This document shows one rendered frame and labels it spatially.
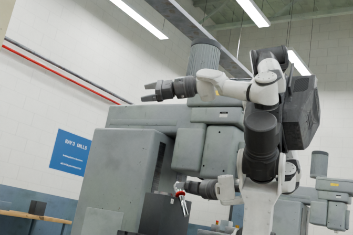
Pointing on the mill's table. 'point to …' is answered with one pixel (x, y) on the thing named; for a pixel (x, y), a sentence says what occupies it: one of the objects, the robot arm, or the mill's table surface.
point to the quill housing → (220, 151)
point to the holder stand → (163, 215)
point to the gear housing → (218, 116)
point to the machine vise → (211, 231)
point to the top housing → (195, 102)
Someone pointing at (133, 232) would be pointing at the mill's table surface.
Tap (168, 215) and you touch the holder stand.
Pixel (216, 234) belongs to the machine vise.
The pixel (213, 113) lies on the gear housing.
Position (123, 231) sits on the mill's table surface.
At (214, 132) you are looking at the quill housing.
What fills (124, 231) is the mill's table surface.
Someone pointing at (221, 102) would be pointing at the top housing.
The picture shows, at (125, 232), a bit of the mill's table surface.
